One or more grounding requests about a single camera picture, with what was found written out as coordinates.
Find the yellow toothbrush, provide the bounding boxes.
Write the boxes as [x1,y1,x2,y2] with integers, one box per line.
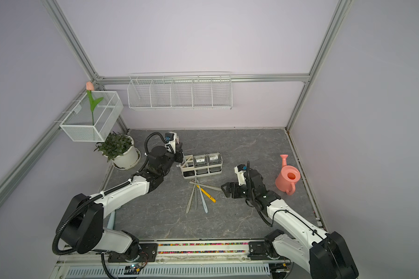
[197,185,216,203]

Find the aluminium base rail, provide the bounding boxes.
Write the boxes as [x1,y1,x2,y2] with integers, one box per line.
[50,238,357,279]

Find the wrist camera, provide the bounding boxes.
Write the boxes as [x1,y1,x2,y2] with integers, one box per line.
[234,164,247,186]
[164,132,177,153]

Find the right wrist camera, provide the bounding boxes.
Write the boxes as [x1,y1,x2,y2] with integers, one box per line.
[234,164,247,186]

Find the long white wire shelf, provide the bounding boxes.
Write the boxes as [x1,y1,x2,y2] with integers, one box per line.
[127,72,233,110]

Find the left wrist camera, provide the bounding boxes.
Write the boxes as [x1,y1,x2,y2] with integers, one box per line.
[164,132,177,153]

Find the white wire basket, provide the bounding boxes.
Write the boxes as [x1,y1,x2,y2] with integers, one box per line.
[59,91,123,143]

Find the beige toothbrush holder tray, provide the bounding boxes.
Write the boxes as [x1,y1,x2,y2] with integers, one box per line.
[178,152,223,180]

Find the teal hand shovel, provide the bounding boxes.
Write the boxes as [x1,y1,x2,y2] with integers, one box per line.
[107,210,116,230]

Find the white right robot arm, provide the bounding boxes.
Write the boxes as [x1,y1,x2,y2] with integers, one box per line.
[221,165,359,279]

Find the pink watering can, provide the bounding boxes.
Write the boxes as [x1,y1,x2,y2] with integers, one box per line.
[275,155,301,195]

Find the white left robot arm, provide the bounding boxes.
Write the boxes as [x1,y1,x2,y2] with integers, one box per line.
[52,144,183,260]

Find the artificial pink tulip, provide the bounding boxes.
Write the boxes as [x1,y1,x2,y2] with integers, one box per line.
[86,81,104,125]

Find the grey toothbrush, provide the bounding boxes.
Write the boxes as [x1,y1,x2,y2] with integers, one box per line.
[194,186,199,210]

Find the potted green plant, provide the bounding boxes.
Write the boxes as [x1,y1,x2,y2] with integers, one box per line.
[95,132,141,170]

